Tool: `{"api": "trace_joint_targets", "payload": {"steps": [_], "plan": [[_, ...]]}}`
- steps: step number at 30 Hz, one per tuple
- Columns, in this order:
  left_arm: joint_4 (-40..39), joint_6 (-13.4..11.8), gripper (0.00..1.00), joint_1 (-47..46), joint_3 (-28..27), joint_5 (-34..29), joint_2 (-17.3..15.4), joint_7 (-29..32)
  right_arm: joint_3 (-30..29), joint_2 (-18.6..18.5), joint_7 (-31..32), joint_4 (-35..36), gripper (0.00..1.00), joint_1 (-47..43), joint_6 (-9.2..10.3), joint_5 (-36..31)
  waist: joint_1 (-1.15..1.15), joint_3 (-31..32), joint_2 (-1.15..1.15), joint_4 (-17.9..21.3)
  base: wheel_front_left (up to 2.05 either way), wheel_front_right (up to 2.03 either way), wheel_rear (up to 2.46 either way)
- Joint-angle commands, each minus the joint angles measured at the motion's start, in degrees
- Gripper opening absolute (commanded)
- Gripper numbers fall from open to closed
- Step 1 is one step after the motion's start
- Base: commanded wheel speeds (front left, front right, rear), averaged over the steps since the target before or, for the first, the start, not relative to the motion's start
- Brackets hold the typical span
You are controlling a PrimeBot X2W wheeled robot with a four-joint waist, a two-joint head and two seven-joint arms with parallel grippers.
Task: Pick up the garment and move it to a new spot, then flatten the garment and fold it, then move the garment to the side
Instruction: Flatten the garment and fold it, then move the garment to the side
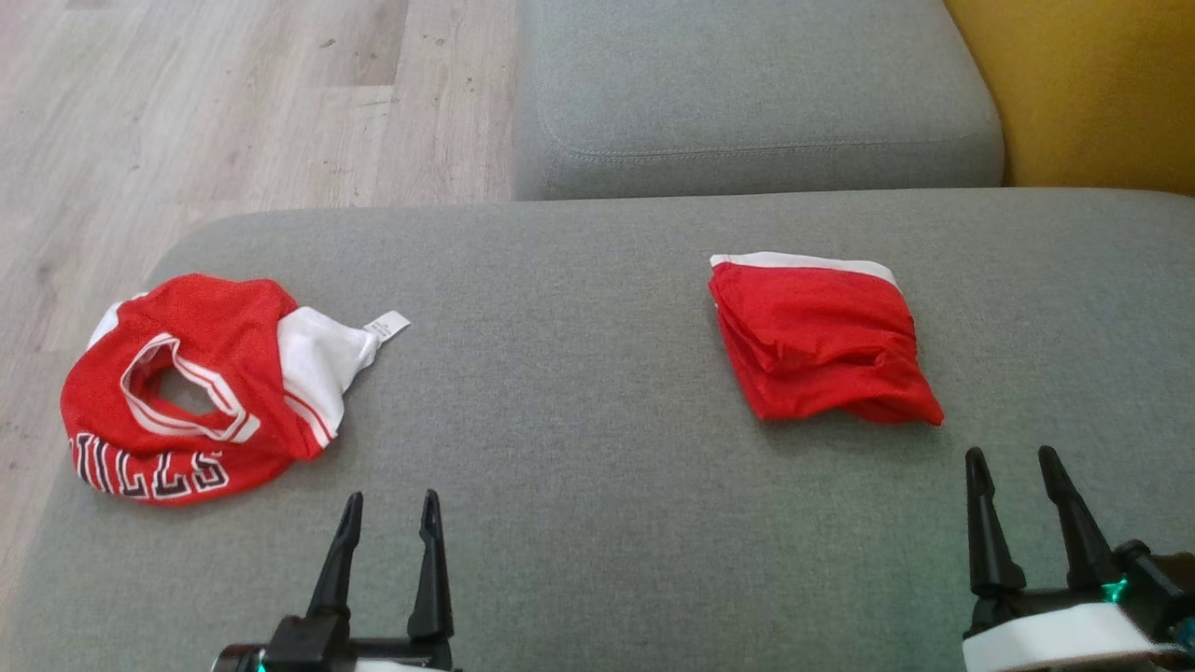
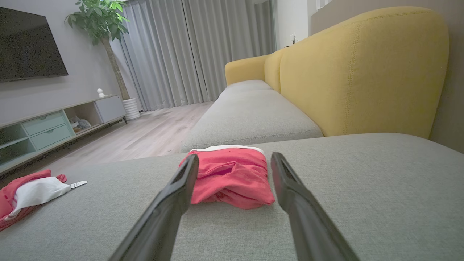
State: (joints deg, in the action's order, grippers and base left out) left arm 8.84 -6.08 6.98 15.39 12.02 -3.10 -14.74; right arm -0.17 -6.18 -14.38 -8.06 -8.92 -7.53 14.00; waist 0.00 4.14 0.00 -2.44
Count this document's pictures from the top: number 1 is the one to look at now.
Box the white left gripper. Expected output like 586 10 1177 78
213 490 463 672

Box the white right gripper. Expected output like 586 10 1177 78
962 446 1195 672

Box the red white basketball jersey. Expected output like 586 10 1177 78
60 273 412 507

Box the folded red garment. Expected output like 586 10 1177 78
708 252 946 427

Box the grey fabric sofa seat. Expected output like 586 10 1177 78
0 187 1195 672

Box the yellow cushion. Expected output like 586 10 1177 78
943 0 1195 197

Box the grey fabric sofa cushion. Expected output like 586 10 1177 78
512 0 1005 202

